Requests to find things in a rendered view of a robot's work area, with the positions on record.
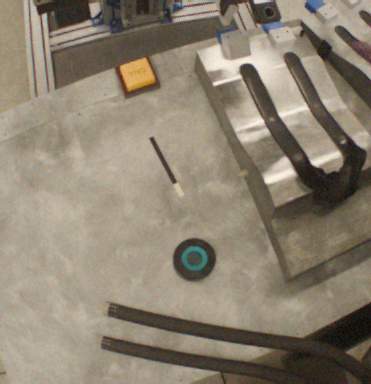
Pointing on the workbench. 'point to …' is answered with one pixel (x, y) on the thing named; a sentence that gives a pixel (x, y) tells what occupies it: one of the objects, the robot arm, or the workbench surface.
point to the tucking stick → (166, 166)
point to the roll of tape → (195, 254)
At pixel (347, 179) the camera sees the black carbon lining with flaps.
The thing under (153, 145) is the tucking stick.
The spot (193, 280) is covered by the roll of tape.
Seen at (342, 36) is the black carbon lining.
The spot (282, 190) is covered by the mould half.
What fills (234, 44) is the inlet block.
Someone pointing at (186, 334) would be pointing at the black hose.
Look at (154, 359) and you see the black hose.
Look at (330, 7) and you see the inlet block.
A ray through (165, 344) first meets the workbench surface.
